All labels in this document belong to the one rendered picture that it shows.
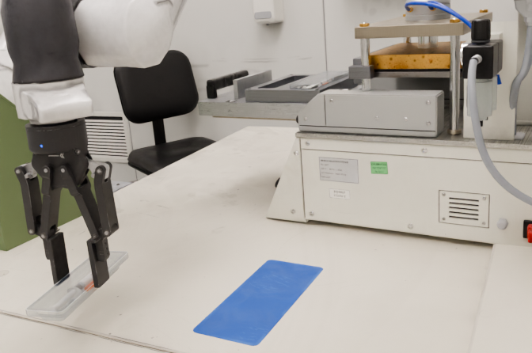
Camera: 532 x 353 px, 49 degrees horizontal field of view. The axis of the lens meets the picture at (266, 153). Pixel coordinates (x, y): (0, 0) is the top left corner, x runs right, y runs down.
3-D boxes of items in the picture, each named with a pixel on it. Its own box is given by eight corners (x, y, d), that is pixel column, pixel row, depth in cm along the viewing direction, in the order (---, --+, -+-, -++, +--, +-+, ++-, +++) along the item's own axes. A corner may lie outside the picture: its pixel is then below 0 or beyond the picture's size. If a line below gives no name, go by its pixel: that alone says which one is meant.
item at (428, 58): (486, 61, 113) (487, 10, 111) (461, 79, 95) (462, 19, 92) (398, 62, 121) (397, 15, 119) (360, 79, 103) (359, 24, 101)
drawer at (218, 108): (367, 102, 128) (366, 66, 126) (327, 124, 110) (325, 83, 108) (252, 100, 142) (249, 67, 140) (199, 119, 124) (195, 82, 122)
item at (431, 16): (526, 58, 112) (529, -12, 109) (501, 85, 87) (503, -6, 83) (401, 60, 124) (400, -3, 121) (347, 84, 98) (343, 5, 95)
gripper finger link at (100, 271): (96, 232, 82) (102, 232, 82) (104, 278, 83) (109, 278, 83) (85, 241, 79) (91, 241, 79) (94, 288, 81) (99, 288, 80)
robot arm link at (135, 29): (118, -62, 101) (13, 16, 77) (218, -75, 95) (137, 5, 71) (138, -1, 107) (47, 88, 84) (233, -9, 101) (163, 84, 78)
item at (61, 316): (98, 263, 93) (96, 250, 92) (131, 264, 91) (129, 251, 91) (26, 325, 75) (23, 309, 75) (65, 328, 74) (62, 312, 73)
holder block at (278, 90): (358, 85, 127) (357, 74, 126) (320, 103, 110) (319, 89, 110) (290, 85, 135) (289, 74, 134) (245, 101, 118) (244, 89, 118)
